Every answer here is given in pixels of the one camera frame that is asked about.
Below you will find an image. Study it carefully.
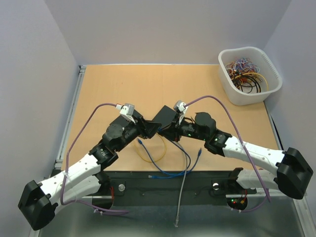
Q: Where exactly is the aluminium frame rail left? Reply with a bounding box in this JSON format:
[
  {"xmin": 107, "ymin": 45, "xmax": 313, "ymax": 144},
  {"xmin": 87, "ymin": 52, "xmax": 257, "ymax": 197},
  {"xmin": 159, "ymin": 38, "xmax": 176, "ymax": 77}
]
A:
[{"xmin": 49, "ymin": 65, "xmax": 86, "ymax": 177}]

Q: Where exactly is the black network switch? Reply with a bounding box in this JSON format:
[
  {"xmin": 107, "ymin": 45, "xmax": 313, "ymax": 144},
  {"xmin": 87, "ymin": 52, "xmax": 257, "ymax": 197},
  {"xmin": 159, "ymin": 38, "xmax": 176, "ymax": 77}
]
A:
[
  {"xmin": 153, "ymin": 105, "xmax": 177, "ymax": 129},
  {"xmin": 107, "ymin": 116, "xmax": 134, "ymax": 131}
]

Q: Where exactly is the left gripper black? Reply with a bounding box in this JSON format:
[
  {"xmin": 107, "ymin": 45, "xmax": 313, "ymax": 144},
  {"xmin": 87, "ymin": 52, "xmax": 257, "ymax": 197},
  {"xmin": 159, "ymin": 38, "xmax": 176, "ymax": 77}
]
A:
[{"xmin": 115, "ymin": 115, "xmax": 161, "ymax": 152}]

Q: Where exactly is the tangle of coloured wires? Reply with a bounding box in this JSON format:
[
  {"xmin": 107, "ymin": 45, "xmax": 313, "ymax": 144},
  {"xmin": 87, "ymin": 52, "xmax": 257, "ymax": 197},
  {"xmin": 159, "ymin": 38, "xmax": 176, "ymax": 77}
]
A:
[{"xmin": 226, "ymin": 56, "xmax": 269, "ymax": 94}]

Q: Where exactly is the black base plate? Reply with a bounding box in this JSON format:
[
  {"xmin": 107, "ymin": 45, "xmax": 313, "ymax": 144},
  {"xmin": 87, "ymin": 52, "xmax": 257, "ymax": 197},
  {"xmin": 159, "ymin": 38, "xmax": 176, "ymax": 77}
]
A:
[{"xmin": 91, "ymin": 168, "xmax": 256, "ymax": 208}]

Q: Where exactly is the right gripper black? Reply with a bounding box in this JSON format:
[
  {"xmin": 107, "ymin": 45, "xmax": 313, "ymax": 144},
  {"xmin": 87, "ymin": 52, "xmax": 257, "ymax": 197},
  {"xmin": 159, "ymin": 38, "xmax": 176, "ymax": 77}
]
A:
[{"xmin": 158, "ymin": 114, "xmax": 207, "ymax": 142}]

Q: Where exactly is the yellow ethernet cable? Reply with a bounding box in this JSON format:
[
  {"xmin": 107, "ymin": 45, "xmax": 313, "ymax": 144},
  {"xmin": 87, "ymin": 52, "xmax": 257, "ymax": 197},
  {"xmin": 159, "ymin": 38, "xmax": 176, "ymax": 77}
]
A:
[{"xmin": 133, "ymin": 135, "xmax": 167, "ymax": 163}]

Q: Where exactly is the grey ethernet cable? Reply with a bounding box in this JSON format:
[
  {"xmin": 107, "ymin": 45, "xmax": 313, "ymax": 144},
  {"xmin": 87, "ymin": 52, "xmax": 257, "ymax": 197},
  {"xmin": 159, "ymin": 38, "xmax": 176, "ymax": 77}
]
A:
[{"xmin": 172, "ymin": 140, "xmax": 189, "ymax": 228}]

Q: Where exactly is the aluminium frame rail front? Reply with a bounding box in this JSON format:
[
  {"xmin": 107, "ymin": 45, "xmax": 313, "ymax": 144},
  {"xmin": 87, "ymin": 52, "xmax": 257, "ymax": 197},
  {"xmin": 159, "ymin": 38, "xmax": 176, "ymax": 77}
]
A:
[{"xmin": 39, "ymin": 175, "xmax": 308, "ymax": 198}]

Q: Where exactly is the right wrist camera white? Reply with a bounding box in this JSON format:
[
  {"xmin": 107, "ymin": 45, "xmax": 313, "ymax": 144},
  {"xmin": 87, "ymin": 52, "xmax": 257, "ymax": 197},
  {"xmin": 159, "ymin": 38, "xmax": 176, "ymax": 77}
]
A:
[{"xmin": 173, "ymin": 100, "xmax": 187, "ymax": 124}]

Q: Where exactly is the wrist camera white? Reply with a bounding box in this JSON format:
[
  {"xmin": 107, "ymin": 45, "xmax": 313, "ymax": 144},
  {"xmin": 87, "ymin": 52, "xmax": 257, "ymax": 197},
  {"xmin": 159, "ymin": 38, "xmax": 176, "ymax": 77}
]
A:
[
  {"xmin": 173, "ymin": 100, "xmax": 187, "ymax": 124},
  {"xmin": 116, "ymin": 103, "xmax": 136, "ymax": 123}
]

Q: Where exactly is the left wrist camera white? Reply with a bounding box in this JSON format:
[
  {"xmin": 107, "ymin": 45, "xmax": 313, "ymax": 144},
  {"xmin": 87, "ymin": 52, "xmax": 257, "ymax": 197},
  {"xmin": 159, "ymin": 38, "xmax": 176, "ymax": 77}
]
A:
[{"xmin": 116, "ymin": 103, "xmax": 136, "ymax": 123}]

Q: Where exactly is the white plastic bin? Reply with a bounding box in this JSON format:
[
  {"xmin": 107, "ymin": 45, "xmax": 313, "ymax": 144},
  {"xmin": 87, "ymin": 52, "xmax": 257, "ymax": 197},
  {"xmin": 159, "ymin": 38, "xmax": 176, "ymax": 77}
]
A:
[{"xmin": 218, "ymin": 46, "xmax": 282, "ymax": 106}]

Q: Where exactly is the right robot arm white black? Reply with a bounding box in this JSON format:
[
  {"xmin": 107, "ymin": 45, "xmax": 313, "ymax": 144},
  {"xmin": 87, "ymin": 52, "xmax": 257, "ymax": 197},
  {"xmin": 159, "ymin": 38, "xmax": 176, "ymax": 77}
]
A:
[{"xmin": 154, "ymin": 110, "xmax": 314, "ymax": 199}]

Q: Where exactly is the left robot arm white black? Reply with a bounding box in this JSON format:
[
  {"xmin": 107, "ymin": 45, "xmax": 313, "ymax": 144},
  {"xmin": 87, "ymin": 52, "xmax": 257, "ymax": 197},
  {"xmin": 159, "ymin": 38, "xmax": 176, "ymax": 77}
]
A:
[{"xmin": 18, "ymin": 116, "xmax": 161, "ymax": 231}]

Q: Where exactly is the aluminium frame rail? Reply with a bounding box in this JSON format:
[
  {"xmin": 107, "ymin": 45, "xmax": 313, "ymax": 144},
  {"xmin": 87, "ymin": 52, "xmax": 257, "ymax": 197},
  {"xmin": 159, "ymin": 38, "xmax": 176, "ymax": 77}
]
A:
[
  {"xmin": 49, "ymin": 65, "xmax": 86, "ymax": 177},
  {"xmin": 39, "ymin": 175, "xmax": 308, "ymax": 198}
]

